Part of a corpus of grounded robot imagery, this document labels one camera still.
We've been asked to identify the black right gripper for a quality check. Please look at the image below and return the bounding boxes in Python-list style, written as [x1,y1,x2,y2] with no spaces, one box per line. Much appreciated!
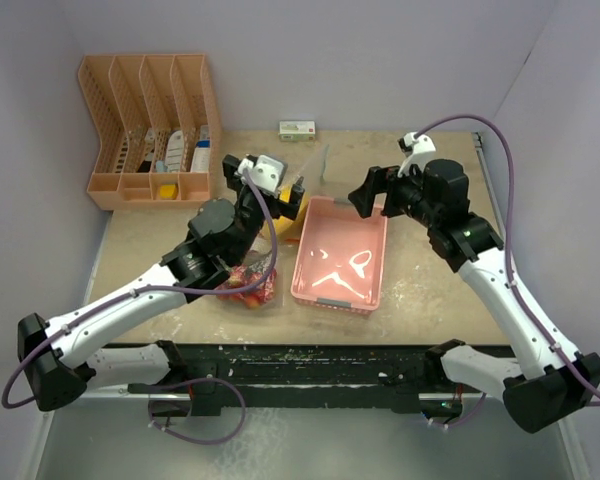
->
[349,158,440,229]

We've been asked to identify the clear blue-zipper bag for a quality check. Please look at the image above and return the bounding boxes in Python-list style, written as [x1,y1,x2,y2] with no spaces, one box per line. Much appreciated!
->
[250,144,330,243]

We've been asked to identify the yellow banana bunch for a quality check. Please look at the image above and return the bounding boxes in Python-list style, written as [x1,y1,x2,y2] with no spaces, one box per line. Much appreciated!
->
[259,185,309,243]

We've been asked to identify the red strawberry cluster with leaves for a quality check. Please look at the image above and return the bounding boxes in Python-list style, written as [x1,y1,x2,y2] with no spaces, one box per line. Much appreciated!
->
[218,266,277,309]

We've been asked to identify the clear orange-zipper bag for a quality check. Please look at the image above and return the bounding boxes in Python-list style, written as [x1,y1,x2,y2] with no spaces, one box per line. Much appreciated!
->
[216,237,280,310]

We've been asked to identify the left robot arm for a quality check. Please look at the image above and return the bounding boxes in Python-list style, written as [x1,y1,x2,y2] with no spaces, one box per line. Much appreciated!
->
[1,155,305,412]

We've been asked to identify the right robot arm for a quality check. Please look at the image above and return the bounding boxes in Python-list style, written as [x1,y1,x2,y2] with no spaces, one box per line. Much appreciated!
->
[348,159,600,433]

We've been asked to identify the green white small box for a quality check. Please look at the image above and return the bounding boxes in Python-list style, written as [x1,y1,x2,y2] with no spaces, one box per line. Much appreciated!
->
[278,120,316,142]

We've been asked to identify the pink plastic basket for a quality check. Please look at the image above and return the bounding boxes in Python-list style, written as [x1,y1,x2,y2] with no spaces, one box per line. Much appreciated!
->
[290,196,388,315]

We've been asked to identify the white tube in organizer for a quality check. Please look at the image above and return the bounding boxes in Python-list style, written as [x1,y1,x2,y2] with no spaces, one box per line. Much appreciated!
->
[164,130,186,173]

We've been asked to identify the yellow sponge in organizer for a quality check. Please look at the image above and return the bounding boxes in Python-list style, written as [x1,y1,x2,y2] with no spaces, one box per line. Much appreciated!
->
[158,184,178,200]

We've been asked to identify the orange desk file organizer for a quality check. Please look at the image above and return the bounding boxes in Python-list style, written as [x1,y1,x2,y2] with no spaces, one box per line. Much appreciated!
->
[78,53,223,211]

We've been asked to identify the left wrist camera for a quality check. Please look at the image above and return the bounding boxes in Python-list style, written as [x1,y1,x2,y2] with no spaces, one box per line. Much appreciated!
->
[236,155,288,196]

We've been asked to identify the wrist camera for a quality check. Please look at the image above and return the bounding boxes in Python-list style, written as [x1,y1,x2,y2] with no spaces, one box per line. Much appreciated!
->
[397,132,436,177]
[236,155,288,196]

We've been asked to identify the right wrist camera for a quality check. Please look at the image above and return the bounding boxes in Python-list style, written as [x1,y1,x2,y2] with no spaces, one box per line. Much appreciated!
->
[397,132,436,177]

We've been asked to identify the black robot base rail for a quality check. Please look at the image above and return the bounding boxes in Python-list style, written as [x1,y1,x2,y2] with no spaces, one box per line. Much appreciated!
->
[84,342,486,416]

